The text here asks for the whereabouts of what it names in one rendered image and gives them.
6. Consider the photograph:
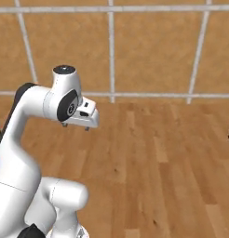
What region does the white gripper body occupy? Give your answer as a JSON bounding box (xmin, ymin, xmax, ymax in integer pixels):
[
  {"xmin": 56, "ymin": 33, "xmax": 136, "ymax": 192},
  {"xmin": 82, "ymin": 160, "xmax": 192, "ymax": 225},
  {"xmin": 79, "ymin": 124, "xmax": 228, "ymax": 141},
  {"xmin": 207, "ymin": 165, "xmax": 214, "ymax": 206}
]
[{"xmin": 61, "ymin": 106, "xmax": 101, "ymax": 129}]

